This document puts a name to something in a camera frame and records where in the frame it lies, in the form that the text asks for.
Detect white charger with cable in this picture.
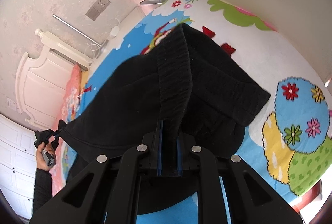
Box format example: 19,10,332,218
84,17,120,63

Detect white wooden headboard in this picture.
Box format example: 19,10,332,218
15,28,89,129

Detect cartoon print blue bedsheet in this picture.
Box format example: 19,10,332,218
75,0,331,206

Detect wall socket panel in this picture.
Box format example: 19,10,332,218
85,0,110,21

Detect silver pole lamp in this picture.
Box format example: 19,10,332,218
52,14,108,59

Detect black pants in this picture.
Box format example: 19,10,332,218
60,22,271,215

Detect pink floral quilt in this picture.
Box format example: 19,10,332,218
50,65,81,195

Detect person's left hand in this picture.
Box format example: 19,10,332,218
36,142,56,172

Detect left forearm black sleeve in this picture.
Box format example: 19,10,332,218
33,168,52,213

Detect white panel door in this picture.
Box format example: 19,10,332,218
0,115,36,219

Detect white nightstand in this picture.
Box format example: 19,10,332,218
89,6,145,76

